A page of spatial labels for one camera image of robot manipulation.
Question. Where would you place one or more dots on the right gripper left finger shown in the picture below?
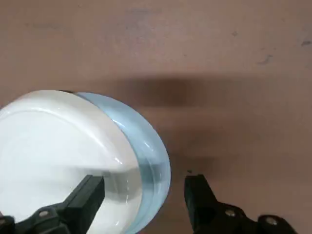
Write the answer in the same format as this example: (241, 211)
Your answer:
(80, 207)

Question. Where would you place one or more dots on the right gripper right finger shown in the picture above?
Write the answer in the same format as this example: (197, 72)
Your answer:
(202, 209)

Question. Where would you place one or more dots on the white IKEA plate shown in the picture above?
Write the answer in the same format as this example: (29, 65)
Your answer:
(53, 146)

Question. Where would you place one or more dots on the blue IKEA plate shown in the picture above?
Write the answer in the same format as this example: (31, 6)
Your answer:
(151, 156)

